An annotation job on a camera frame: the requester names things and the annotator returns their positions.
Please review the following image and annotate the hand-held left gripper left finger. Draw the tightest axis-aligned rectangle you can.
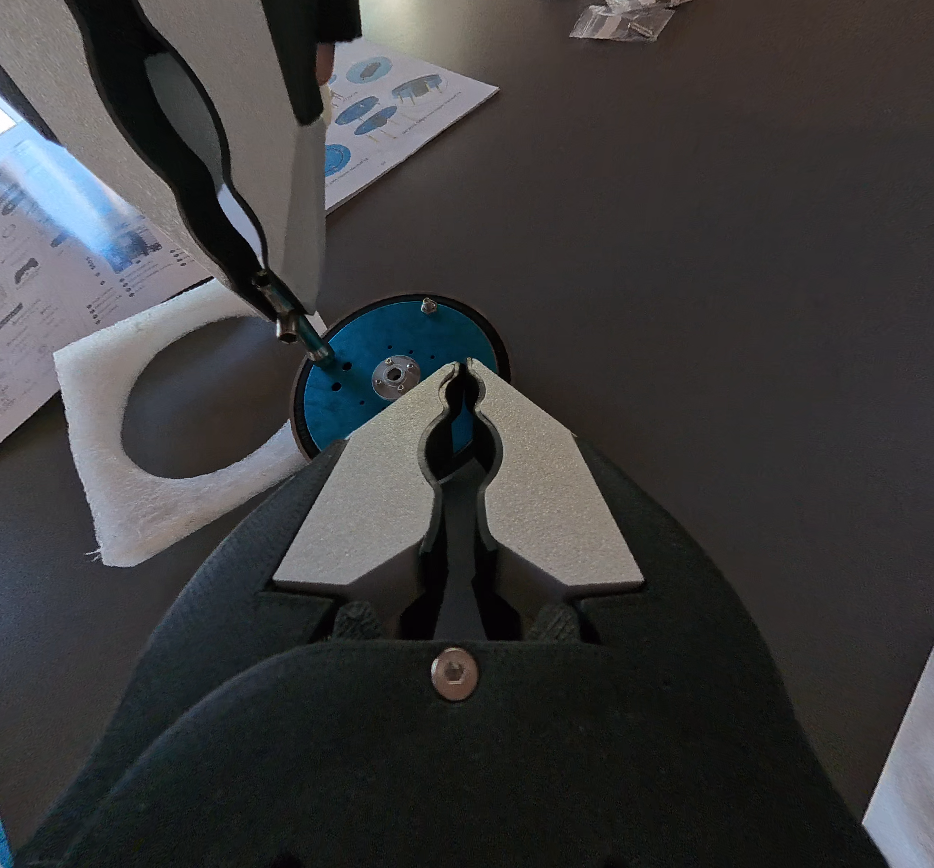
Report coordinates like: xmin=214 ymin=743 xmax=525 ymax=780
xmin=271 ymin=363 xmax=468 ymax=589

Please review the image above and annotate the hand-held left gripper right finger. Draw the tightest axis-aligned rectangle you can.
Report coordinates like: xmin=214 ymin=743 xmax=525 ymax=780
xmin=464 ymin=359 xmax=646 ymax=588

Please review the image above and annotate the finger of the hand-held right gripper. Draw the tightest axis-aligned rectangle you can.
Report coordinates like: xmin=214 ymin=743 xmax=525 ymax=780
xmin=109 ymin=0 xmax=327 ymax=316
xmin=0 ymin=0 xmax=262 ymax=297

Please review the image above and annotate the blue disc with black rim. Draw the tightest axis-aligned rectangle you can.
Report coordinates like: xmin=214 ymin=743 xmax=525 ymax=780
xmin=290 ymin=293 xmax=512 ymax=462

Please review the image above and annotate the metal cross socket wrench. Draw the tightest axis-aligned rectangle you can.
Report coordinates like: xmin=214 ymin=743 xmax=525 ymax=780
xmin=251 ymin=268 xmax=335 ymax=365

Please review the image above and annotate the instruction sheet with blue drawings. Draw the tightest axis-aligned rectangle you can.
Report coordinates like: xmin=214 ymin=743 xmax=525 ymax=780
xmin=319 ymin=43 xmax=502 ymax=216

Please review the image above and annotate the white foam sheet with hole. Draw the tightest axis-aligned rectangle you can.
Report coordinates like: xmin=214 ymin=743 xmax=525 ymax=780
xmin=53 ymin=277 xmax=329 ymax=568

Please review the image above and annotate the instruction sheet with circuit board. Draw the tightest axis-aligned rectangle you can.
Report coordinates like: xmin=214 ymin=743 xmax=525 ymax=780
xmin=0 ymin=98 xmax=214 ymax=446

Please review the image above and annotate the person's white t-shirt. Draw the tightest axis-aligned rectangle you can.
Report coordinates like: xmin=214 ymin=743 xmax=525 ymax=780
xmin=861 ymin=645 xmax=934 ymax=868

